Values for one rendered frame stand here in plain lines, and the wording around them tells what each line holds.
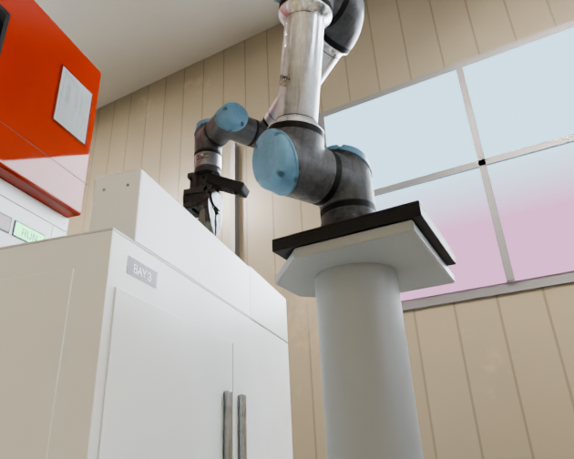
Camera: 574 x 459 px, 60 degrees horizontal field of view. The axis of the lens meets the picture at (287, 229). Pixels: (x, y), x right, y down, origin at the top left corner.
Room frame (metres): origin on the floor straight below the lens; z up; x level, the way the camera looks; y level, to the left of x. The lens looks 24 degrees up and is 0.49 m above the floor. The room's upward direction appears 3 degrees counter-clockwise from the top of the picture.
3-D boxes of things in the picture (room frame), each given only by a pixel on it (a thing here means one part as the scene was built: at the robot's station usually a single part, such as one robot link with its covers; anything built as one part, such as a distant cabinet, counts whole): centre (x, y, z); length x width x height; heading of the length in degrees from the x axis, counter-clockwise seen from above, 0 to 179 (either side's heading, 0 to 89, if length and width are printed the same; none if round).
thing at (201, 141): (1.14, 0.20, 1.29); 0.09 x 0.08 x 0.11; 37
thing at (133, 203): (1.02, 0.22, 0.89); 0.55 x 0.09 x 0.14; 165
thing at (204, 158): (1.14, 0.21, 1.21); 0.08 x 0.08 x 0.05
